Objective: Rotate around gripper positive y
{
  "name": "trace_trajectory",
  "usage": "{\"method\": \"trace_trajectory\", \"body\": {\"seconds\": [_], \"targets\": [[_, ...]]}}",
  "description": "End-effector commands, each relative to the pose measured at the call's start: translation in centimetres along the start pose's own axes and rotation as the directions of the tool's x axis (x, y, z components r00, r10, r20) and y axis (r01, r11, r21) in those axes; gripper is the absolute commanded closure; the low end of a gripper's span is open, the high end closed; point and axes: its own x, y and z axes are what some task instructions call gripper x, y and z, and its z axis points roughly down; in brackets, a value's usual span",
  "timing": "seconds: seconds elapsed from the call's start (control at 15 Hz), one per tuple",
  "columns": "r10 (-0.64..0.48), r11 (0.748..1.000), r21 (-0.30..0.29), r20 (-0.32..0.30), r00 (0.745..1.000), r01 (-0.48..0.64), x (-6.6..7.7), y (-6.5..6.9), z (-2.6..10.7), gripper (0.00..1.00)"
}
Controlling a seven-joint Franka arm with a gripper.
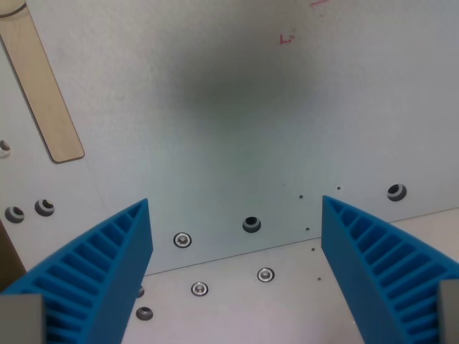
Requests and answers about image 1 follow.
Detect silver hex socket screw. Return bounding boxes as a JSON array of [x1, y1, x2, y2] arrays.
[[173, 231, 192, 249], [257, 267, 276, 284], [190, 281, 210, 297]]

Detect light wooden flat strip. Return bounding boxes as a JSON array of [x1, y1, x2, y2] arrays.
[[0, 0, 85, 165]]

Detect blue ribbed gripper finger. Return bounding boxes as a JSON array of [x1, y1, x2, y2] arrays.
[[0, 198, 154, 344], [321, 195, 459, 344]]

